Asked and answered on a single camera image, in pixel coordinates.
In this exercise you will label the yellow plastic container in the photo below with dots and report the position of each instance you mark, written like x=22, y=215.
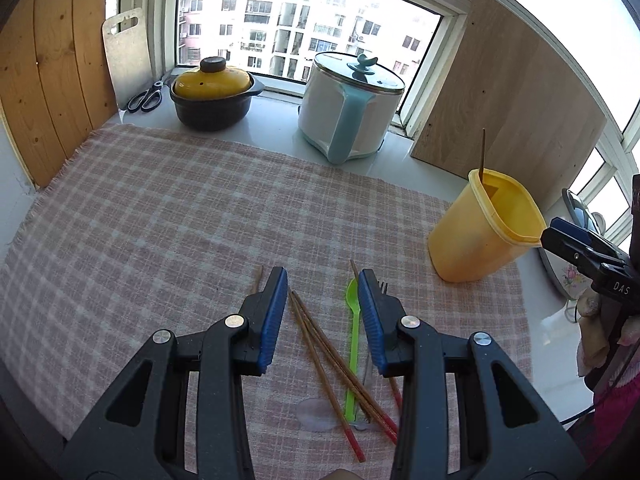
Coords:
x=475, y=240

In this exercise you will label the metal fork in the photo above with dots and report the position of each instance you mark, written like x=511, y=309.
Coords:
x=383, y=288

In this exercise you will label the pink checked cloth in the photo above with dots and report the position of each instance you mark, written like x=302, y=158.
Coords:
x=150, y=220

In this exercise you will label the pale wooden board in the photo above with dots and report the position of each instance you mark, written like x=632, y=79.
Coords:
x=500, y=85

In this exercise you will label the knotty pine wooden board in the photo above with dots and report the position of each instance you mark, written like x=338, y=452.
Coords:
x=50, y=60

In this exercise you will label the white window frame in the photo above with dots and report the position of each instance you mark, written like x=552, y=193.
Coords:
x=167, y=20

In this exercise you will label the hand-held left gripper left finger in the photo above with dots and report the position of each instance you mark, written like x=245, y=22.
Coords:
x=275, y=320

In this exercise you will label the white floral dish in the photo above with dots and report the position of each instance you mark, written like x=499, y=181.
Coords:
x=567, y=275

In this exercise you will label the green plastic spoon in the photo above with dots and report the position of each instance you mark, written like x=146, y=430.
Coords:
x=354, y=340

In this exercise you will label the glass lid with teal knob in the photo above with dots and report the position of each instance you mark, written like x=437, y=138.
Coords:
x=362, y=65

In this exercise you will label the apartment buildings outside window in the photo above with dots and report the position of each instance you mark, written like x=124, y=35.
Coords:
x=300, y=25

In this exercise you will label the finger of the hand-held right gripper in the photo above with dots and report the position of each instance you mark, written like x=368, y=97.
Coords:
x=570, y=226
x=575, y=252

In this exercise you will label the black clay pot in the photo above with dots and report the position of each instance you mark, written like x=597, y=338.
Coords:
x=210, y=112

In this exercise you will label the grey cutting board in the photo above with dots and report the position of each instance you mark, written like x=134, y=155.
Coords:
x=127, y=60

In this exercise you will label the white electric cooking pot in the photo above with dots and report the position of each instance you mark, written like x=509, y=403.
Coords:
x=320, y=110

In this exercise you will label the yellow pot lid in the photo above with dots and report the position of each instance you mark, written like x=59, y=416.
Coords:
x=210, y=85

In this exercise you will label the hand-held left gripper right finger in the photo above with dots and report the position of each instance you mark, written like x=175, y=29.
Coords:
x=371, y=320

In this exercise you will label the person's right forearm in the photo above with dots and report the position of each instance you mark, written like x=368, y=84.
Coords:
x=620, y=410

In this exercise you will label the clear plastic spoon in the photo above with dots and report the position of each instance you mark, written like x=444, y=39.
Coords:
x=315, y=416

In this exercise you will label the grey round lid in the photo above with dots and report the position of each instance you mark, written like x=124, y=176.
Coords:
x=580, y=210

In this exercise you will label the person's right hand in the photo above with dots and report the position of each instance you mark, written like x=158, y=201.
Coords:
x=592, y=345

